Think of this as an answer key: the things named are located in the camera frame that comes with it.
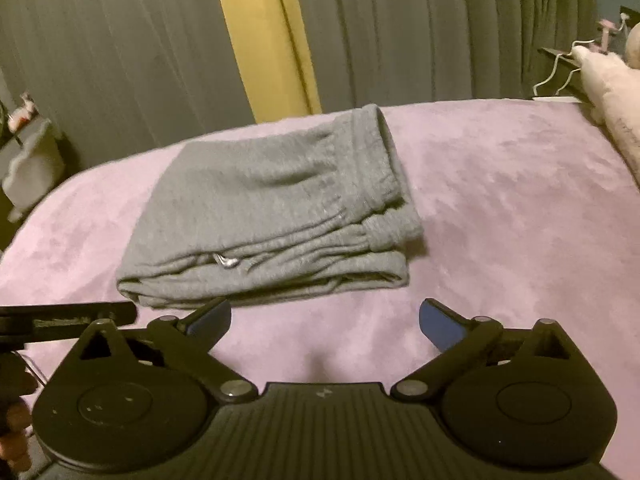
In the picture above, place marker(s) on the grey sweat pants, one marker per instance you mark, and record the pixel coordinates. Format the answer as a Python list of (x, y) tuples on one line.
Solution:
[(260, 195)]

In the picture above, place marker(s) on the small pink white toy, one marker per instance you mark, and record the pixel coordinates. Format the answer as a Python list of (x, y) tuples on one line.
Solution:
[(22, 110)]

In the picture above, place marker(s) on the grey-green curtain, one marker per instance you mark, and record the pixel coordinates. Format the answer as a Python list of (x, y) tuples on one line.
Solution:
[(125, 50), (425, 25)]

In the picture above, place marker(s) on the pale pink pillow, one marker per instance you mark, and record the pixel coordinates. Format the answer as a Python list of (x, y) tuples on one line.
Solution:
[(617, 95)]

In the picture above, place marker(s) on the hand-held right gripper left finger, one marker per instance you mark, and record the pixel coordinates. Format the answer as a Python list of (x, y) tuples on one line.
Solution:
[(210, 318)]

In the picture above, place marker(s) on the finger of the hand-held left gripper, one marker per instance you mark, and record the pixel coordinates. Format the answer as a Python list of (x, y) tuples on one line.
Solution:
[(60, 314)]

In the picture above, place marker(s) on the grey scalloped storage bin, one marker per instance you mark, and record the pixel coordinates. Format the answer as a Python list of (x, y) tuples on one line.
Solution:
[(32, 170)]

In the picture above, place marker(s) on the purple fleece blanket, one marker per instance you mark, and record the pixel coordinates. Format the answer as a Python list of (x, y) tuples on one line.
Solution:
[(500, 210)]

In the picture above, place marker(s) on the person's left hand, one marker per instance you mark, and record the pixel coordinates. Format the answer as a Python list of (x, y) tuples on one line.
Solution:
[(14, 430)]

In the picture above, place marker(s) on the small pink figurine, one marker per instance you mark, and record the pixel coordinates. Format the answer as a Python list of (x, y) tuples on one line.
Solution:
[(612, 32)]

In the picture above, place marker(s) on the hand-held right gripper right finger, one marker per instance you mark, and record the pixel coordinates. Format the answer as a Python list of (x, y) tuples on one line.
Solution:
[(443, 325)]

